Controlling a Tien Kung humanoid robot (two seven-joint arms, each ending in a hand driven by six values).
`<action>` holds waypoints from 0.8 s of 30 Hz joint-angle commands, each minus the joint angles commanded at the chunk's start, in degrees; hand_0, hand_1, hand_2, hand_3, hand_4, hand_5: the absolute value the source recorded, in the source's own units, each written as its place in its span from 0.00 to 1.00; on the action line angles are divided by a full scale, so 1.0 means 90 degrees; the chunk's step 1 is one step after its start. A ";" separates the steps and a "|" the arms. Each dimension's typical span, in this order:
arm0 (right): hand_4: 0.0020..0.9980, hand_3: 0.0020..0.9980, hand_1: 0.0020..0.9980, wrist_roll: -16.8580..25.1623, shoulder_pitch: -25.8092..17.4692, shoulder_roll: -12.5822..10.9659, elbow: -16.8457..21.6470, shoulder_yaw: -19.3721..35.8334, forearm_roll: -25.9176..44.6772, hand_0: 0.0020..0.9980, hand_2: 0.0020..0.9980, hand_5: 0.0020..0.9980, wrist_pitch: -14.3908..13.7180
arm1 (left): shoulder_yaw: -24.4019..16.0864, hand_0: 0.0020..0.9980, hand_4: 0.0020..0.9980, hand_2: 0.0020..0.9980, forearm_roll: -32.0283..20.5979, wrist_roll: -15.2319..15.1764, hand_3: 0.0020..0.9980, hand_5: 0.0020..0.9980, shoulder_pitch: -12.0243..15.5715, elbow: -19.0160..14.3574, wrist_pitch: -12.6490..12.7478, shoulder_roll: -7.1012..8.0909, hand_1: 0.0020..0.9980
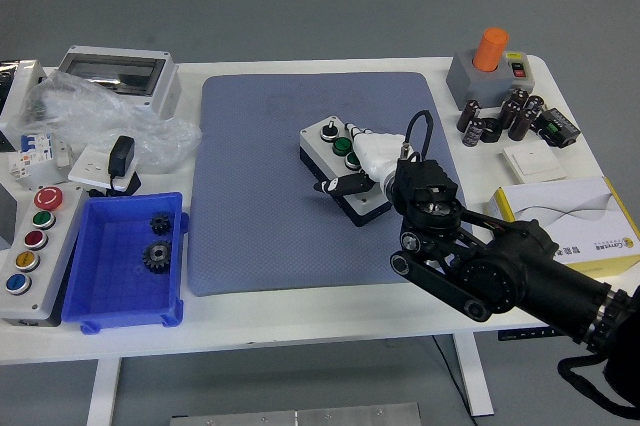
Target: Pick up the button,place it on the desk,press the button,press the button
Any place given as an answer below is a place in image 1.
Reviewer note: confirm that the clear plastic bag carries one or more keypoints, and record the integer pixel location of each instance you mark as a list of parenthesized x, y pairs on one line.
[(100, 116)]

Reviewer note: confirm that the grey enclosure with clear lid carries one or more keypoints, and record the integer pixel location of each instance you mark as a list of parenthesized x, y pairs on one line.
[(165, 91)]

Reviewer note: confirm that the black cylindrical capacitor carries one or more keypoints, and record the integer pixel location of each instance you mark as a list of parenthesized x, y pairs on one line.
[(519, 97), (473, 133), (509, 113), (521, 125), (470, 116), (534, 105)]

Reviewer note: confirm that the grey block base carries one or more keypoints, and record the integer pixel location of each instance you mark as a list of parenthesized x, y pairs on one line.
[(480, 88)]

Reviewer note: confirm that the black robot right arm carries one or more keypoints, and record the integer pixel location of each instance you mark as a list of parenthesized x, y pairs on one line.
[(500, 266)]

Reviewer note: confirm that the white wall socket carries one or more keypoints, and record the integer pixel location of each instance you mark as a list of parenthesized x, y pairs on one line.
[(87, 166)]

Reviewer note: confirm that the white table leg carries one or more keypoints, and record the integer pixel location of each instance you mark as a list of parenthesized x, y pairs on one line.
[(472, 376), (102, 391)]

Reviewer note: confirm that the grey-blue padded mat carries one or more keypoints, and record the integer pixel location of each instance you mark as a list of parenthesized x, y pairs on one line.
[(250, 196)]

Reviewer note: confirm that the grey four-button control box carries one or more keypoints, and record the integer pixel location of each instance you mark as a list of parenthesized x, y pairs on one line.
[(364, 205)]

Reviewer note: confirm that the large black gear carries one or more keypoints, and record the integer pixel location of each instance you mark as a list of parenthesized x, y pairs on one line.
[(152, 263)]

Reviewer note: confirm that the grey five-button control box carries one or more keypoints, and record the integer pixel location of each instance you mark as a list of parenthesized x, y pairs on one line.
[(47, 266)]

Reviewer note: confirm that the blue plastic bin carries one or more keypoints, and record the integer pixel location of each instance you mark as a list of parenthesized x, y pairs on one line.
[(115, 286)]

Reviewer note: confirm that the white circuit breaker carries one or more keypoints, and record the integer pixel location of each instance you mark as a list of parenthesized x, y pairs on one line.
[(35, 146)]

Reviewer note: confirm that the white wall switch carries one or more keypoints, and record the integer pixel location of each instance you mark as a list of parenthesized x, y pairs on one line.
[(532, 161)]

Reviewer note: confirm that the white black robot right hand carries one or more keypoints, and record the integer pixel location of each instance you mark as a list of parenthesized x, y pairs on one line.
[(380, 153)]

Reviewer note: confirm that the grey metal object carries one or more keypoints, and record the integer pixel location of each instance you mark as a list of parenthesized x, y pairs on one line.
[(5, 216)]

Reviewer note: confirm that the grey switch with red button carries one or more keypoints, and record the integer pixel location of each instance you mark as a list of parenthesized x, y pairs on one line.
[(519, 71)]

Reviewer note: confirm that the white junction box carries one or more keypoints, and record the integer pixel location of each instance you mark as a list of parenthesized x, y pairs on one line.
[(25, 91)]

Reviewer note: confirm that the white and yellow cardboard box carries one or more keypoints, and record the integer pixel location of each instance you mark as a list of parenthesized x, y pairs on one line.
[(575, 206)]

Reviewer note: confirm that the black module with green terminal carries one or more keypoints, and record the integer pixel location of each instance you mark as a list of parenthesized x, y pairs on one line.
[(557, 126)]

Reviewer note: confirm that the grey metal plate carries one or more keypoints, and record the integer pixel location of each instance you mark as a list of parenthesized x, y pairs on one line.
[(295, 416)]

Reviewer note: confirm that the orange cylinder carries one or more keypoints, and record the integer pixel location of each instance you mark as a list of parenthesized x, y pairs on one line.
[(490, 48)]

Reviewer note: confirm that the small black gear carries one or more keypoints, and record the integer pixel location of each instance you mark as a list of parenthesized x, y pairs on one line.
[(161, 224)]

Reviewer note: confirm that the black table height controller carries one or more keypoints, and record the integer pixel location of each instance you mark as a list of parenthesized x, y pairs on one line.
[(520, 334)]

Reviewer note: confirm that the black power adapter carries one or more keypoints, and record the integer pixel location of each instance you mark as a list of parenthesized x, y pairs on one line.
[(121, 156)]

